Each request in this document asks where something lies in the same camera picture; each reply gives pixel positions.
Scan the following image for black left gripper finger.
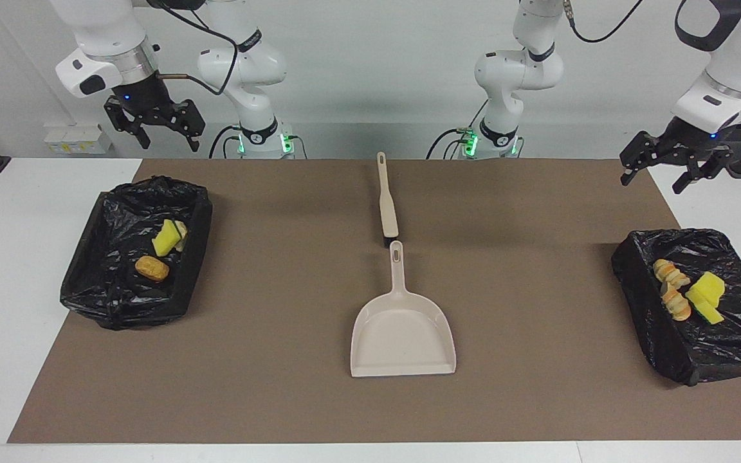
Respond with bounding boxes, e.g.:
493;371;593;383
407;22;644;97
619;130;675;188
671;143;733;195

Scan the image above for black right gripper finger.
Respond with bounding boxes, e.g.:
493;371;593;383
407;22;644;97
155;98;207;154
103;95;152;150

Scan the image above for beige foam chunk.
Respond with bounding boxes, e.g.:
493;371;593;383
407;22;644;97
661;287;693;322
653;259;691;289

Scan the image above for green and yellow sponge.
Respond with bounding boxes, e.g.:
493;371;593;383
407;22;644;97
152;219;181;257

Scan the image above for yellow sponge piece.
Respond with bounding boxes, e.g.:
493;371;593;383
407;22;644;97
695;302;726;325
684;271;727;308

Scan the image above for brown oval foam lump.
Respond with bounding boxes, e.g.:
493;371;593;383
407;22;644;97
134;255;170;283

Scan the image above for beige hand brush black bristles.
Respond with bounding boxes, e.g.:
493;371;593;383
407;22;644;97
376;152;400;250

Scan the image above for beige plastic dustpan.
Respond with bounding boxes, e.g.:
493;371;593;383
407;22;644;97
350;241;457;378

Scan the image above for black bag-lined bin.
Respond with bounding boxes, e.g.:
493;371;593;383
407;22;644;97
60;176;214;331
611;228;741;387

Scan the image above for brown table mat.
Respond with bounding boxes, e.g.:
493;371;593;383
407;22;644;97
7;159;741;444

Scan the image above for black base cable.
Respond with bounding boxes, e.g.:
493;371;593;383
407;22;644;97
208;125;242;159
426;127;474;159

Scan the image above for white wall socket box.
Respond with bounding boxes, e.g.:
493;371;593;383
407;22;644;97
44;123;114;155

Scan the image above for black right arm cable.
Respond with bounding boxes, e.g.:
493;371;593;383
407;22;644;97
145;0;240;97

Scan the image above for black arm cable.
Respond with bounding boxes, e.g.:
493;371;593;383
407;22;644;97
562;0;645;44
145;0;240;97

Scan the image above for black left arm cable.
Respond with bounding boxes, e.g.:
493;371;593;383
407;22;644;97
562;0;645;44

